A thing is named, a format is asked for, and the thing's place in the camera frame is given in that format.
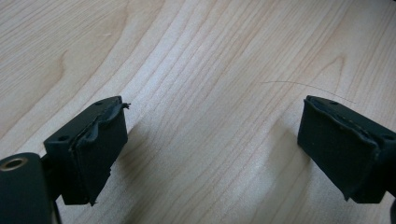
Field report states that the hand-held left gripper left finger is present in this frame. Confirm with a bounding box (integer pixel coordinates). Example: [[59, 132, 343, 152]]
[[43, 95, 132, 207]]

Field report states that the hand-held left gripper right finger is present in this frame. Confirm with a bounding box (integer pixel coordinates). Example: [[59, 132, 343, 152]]
[[296, 94, 396, 204]]

